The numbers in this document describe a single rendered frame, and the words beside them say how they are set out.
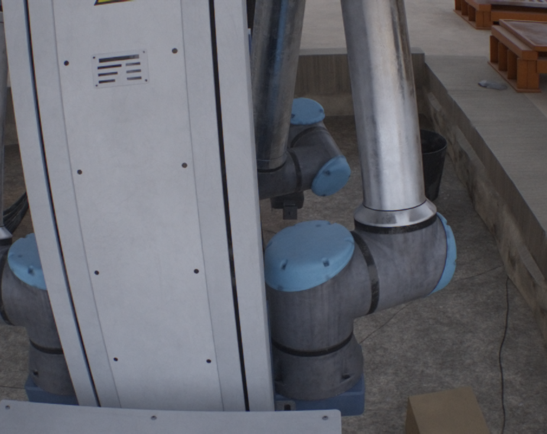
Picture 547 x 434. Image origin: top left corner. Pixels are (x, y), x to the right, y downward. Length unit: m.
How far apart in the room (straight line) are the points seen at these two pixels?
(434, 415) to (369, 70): 1.19
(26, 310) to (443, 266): 0.75
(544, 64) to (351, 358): 3.10
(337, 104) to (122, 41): 3.75
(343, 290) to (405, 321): 1.53
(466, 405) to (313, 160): 0.97
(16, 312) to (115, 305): 0.28
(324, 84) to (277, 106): 3.26
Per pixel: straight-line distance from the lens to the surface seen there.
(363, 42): 1.27
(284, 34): 1.32
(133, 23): 1.01
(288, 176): 1.56
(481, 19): 5.76
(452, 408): 2.23
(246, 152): 1.04
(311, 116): 1.65
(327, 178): 1.58
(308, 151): 1.59
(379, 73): 1.27
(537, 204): 2.93
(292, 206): 1.84
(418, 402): 2.24
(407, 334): 2.75
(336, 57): 4.62
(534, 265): 2.86
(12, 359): 2.85
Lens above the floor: 1.61
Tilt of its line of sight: 28 degrees down
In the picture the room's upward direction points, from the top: 3 degrees counter-clockwise
